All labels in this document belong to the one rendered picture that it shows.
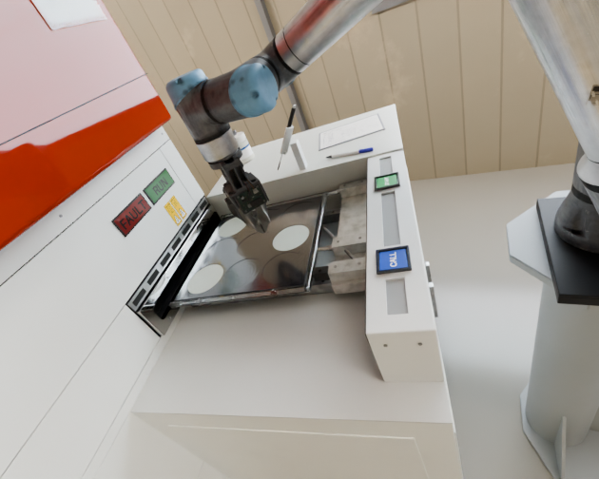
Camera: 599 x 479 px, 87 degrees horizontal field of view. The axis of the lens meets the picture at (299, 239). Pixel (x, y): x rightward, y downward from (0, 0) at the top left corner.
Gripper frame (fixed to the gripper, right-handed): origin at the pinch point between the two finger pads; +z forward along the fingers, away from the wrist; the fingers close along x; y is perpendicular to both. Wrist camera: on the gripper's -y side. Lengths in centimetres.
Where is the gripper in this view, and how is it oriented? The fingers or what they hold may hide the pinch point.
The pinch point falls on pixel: (260, 226)
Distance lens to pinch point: 77.6
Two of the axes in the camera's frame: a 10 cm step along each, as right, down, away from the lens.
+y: 4.2, 4.3, -8.0
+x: 8.4, -5.1, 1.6
